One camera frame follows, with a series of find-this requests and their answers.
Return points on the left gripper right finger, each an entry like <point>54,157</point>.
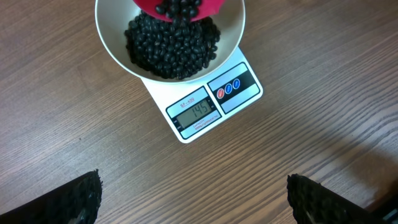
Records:
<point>313,203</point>

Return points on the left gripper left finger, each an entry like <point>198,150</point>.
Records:
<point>77,201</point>

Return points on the black beans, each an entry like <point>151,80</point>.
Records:
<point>173,50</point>

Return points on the pink measuring scoop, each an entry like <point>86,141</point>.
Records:
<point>206,9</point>

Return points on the white digital kitchen scale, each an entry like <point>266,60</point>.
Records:
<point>192,109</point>

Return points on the white bowl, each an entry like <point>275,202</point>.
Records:
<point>111,21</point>

